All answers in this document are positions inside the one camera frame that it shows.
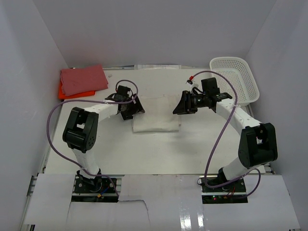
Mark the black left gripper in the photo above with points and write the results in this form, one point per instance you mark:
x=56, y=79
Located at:
x=135, y=108

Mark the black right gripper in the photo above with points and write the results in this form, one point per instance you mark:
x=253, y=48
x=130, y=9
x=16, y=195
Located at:
x=185, y=106

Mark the white t shirt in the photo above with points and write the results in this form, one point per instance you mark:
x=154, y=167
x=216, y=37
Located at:
x=158, y=115

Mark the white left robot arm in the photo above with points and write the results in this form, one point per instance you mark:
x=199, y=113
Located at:
x=80, y=132

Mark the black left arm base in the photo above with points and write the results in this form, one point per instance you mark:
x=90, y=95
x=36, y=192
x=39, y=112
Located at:
x=105, y=192

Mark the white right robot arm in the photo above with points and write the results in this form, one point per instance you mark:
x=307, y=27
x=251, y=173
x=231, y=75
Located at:
x=257, y=144

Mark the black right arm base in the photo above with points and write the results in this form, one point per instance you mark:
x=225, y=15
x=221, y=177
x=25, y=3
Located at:
x=234, y=193

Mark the papers at table back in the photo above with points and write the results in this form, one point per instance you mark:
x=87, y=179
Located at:
x=156, y=66

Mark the white perforated plastic basket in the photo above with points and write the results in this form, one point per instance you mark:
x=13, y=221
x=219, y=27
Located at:
x=240, y=78

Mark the folded red t shirt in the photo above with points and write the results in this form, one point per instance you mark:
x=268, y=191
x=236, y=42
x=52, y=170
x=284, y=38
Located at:
x=78, y=80

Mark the folded orange t shirt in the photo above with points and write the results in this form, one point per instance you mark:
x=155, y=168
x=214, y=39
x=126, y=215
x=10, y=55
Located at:
x=62, y=96

